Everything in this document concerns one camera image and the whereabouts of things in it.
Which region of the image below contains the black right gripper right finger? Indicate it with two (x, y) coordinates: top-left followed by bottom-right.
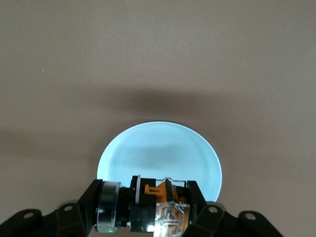
(186, 180), (283, 237)

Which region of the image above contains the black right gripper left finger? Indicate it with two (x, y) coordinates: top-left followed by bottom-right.
(0, 179), (103, 237)

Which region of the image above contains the orange and black push-button switch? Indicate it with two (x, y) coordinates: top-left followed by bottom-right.
(94, 174), (196, 237)

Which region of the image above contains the light blue round plate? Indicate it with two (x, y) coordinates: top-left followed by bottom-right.
(97, 120), (223, 206)

